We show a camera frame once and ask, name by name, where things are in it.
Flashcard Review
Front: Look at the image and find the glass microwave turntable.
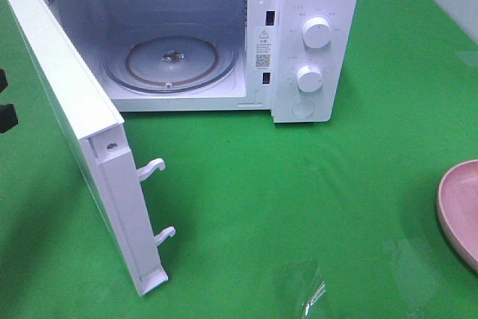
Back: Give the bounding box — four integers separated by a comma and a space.
105, 22, 245, 95

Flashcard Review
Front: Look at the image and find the clear tape patch right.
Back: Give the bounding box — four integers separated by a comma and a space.
382, 237, 444, 307

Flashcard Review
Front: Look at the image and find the clear tape patch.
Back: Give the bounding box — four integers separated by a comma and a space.
382, 237, 444, 307
272, 259, 334, 318

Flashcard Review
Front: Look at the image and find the white microwave oven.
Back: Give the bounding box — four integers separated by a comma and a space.
44, 0, 356, 123

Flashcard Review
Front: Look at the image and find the white microwave door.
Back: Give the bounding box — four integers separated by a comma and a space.
7, 0, 176, 296

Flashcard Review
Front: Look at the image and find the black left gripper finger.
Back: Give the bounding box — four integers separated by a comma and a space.
0, 104, 18, 133
0, 69, 8, 92

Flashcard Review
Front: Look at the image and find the pink round plate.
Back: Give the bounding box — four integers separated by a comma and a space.
436, 159, 477, 270

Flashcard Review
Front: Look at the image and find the round white door button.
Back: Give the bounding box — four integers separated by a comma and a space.
292, 100, 314, 119

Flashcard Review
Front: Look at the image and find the white microwave knob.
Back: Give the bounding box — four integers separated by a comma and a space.
302, 16, 332, 49
297, 65, 323, 93

